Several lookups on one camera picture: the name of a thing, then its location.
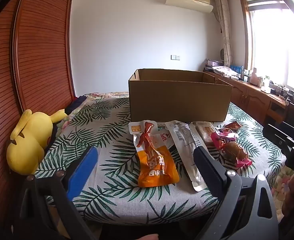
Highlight orange snack packet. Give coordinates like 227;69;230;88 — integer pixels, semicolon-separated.
129;121;180;188

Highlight white red snack packet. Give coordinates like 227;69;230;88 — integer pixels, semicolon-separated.
152;127;175;150

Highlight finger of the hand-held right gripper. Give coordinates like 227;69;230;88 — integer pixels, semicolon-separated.
267;123;294;151

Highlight long white snack packet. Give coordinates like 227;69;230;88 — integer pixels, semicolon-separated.
165;120;210;192

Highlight pink bottle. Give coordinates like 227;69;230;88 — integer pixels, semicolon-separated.
248;67;260;86

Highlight leaf print cloth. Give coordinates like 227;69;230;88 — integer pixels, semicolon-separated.
34;96;287;224

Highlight wooden slatted wardrobe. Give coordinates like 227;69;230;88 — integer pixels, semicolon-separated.
0;0;75;230

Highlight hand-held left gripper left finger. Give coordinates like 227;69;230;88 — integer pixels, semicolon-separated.
17;146;99;240

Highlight wooden sideboard cabinet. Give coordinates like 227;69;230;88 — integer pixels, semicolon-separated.
203;70;287;126

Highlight small red brown snack packet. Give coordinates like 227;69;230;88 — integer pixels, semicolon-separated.
223;121;242;132

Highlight pink snack packet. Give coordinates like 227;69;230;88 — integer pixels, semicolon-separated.
210;127;253;168

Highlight wooden framed window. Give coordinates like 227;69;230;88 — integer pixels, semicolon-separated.
238;0;294;98

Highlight pink box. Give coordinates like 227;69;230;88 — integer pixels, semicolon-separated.
205;59;223;67

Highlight folded patterned cloths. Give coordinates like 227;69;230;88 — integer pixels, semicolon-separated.
212;66;240;78

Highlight dark cloth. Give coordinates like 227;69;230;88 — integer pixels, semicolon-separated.
64;96;89;115

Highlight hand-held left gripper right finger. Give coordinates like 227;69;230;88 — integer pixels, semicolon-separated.
193;146;278;240

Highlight brown cardboard box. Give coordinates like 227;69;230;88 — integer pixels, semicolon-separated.
128;69;233;123

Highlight patterned beige curtain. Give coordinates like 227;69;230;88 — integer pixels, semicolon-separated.
214;0;233;67

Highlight yellow plush toy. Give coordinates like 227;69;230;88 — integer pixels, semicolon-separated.
6;109;69;175

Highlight floral blanket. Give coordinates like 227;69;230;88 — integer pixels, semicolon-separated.
82;91;130;99

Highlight clear sesame candy packet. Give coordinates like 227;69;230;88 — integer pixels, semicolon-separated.
192;121;218;148

